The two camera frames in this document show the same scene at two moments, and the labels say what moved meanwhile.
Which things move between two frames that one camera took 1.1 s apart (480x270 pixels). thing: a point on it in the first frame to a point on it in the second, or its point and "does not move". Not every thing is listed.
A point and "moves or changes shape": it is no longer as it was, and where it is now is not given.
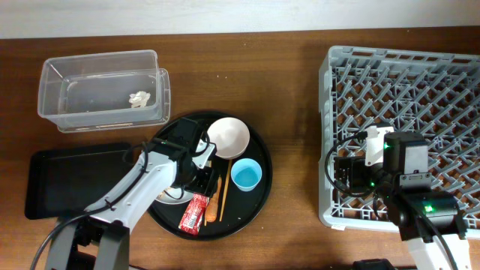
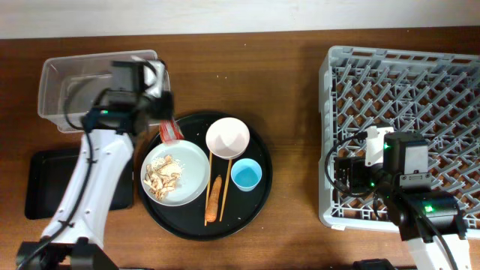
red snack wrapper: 193,217 moves or changes shape
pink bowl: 230,136 does not move
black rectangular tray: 63,183 does not move
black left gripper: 208,183 to 168,103
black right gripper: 356,165 does not move
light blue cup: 246,174 does not move
